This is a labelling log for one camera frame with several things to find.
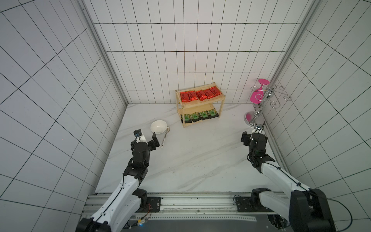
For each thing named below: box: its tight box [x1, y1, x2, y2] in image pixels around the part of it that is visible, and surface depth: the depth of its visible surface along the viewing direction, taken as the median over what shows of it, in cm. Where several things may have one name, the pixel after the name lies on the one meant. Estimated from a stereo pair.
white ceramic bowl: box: [150, 119, 168, 135], surface depth 103 cm
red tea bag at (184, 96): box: [179, 91, 191, 103], surface depth 96 cm
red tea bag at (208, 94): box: [203, 88, 216, 100], surface depth 97 cm
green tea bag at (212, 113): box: [207, 107, 220, 119], surface depth 112 cm
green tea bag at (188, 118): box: [180, 114, 193, 124], surface depth 112 cm
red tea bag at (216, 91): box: [209, 85, 221, 97], surface depth 99 cm
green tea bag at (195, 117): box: [190, 111, 202, 123], surface depth 112 cm
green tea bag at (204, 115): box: [199, 110, 211, 121], surface depth 112 cm
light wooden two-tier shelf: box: [175, 81, 226, 129], surface depth 98 cm
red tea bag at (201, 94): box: [195, 89, 208, 102], surface depth 96 cm
